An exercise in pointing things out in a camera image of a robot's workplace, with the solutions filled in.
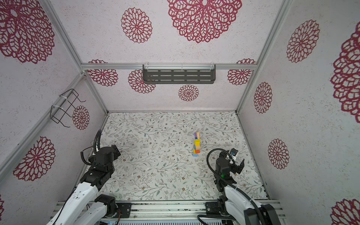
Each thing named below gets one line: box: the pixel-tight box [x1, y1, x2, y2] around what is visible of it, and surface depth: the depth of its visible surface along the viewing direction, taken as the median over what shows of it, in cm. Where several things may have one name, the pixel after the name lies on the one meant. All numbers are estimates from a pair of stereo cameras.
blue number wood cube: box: [229, 147, 239, 157], surface depth 72 cm
